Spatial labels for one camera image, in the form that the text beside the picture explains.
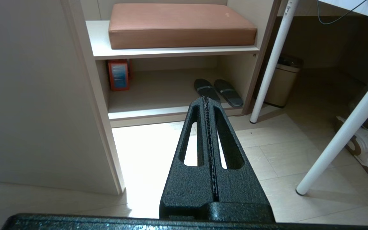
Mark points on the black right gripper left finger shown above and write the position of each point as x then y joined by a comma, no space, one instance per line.
184,191

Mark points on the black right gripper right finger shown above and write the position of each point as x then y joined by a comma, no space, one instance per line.
244,188

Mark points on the black slipper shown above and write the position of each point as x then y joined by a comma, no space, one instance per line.
205,89
228,92

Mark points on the beige metal trash bin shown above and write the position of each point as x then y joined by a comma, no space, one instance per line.
281,83

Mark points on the orange box with blue label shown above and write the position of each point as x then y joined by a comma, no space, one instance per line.
119,76

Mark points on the white table with round legs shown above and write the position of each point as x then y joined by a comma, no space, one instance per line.
275,57

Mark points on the white bench shelf cabinet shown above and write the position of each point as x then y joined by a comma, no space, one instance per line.
171,54

